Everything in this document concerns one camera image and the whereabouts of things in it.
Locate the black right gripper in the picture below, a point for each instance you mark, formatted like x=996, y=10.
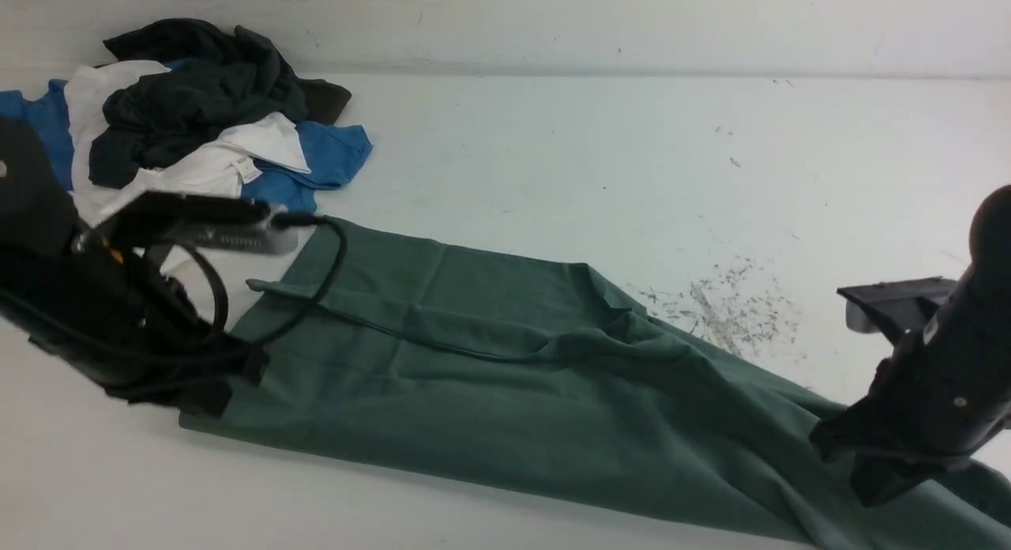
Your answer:
x=938, y=398

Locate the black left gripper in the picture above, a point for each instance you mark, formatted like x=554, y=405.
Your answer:
x=146, y=325

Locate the green long sleeve shirt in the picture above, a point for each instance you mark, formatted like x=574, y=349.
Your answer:
x=545, y=378

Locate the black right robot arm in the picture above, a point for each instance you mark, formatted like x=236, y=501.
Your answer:
x=989, y=253

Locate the white shirt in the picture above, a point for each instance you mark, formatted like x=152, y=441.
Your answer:
x=218, y=169

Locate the blue shirt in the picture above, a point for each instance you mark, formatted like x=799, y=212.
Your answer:
x=335, y=154

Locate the dark grey shirt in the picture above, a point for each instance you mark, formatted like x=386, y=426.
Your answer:
x=225, y=80

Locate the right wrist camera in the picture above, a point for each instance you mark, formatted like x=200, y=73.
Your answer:
x=893, y=309

